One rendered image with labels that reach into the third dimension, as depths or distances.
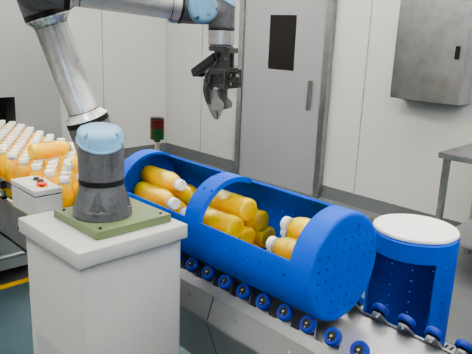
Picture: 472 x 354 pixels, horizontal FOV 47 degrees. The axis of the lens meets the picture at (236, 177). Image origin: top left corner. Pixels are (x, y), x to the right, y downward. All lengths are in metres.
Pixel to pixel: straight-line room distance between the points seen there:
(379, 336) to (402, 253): 0.44
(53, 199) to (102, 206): 0.60
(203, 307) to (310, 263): 0.46
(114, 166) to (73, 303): 0.35
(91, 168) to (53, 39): 0.34
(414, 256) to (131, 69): 5.62
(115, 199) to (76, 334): 0.34
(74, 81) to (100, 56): 5.28
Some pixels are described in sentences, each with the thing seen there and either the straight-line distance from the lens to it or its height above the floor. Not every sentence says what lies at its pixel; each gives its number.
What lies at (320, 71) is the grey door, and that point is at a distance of 5.52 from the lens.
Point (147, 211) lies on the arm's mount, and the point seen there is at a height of 1.17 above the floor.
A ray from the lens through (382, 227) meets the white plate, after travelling 1.88.
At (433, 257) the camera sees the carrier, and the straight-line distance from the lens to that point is 1.83.
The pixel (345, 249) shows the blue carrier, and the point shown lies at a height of 1.14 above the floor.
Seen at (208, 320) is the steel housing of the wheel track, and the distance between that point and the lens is 1.62.
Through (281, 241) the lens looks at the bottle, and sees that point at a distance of 1.41.
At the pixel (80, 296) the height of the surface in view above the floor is 1.03.
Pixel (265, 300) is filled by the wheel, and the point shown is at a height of 0.97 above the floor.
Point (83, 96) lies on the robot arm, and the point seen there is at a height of 1.47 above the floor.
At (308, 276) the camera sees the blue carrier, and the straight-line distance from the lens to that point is 1.29.
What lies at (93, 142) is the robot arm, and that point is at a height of 1.37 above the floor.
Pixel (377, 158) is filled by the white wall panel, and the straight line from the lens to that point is 5.28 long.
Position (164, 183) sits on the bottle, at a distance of 1.83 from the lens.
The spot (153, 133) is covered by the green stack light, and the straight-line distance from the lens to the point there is 2.48.
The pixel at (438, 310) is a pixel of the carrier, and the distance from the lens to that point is 1.94.
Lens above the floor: 1.65
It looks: 15 degrees down
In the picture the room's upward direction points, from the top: 2 degrees clockwise
